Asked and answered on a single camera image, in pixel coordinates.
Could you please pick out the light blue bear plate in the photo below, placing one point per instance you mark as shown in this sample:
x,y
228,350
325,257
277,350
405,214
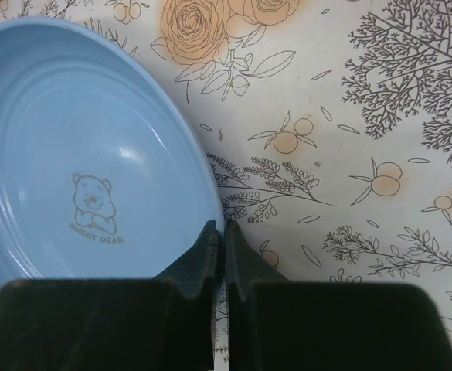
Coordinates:
x,y
100,174

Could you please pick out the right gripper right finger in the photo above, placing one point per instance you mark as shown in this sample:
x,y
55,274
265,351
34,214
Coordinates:
x,y
277,324

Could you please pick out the floral table mat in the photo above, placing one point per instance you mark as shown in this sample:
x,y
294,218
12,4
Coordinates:
x,y
327,124

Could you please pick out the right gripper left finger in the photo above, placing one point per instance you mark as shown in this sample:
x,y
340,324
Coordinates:
x,y
163,323

